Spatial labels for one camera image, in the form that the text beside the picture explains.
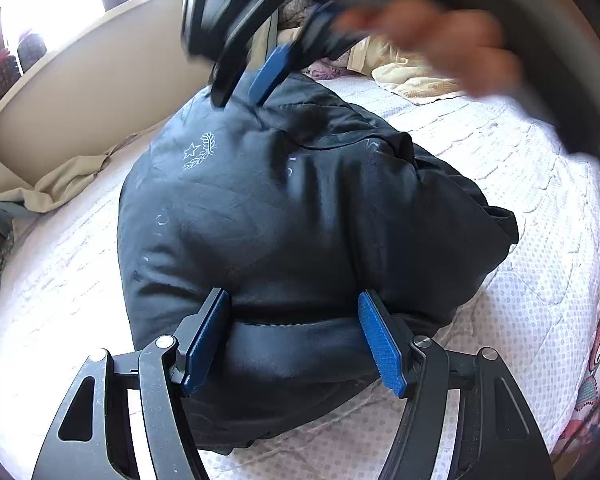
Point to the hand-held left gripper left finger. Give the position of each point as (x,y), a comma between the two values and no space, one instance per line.
(205,340)

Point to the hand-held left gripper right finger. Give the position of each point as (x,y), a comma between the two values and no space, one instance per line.
(382,342)

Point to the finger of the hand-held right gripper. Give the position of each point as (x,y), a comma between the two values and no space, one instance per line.
(270,72)
(235,70)

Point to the black jacket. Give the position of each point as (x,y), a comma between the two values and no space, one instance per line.
(280,210)

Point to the person's right hand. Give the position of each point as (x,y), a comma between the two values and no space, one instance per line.
(445,40)

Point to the purple floral blanket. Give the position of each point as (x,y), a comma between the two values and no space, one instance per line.
(327,67)

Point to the white bed cover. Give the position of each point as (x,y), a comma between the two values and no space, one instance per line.
(505,285)

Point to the cream cloth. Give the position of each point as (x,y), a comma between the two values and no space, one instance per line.
(415,82)

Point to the dark glass jar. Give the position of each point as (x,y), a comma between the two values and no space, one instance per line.
(31,52)
(4,75)

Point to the beige curtain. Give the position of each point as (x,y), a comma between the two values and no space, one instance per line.
(55,180)

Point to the pink floral cloth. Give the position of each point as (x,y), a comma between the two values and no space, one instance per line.
(597,385)

